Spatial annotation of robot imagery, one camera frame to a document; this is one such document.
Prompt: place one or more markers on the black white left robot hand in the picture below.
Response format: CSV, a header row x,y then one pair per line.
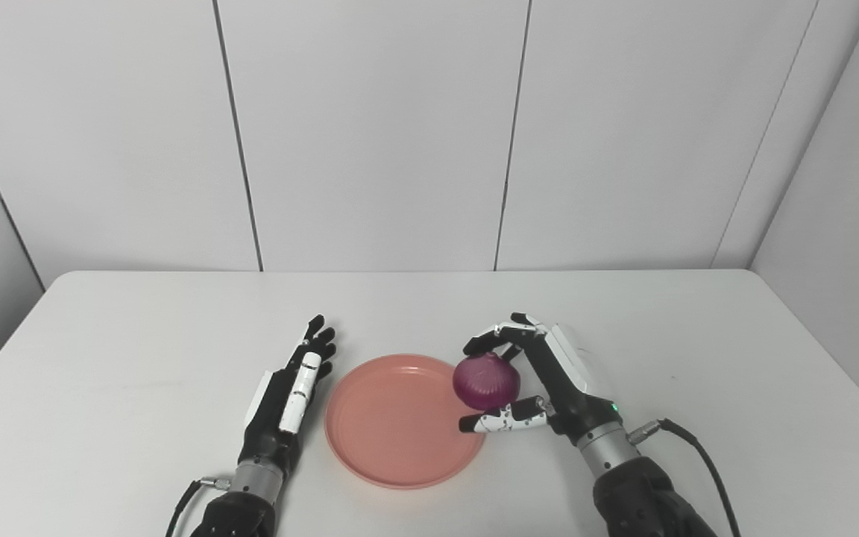
x,y
291,388

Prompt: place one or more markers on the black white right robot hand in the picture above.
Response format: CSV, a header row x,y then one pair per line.
x,y
567,373

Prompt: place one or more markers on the purple red onion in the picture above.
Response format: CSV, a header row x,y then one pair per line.
x,y
485,382

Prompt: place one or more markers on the pink round plate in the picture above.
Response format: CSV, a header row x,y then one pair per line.
x,y
396,425

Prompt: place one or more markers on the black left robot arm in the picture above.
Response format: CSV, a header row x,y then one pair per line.
x,y
239,503

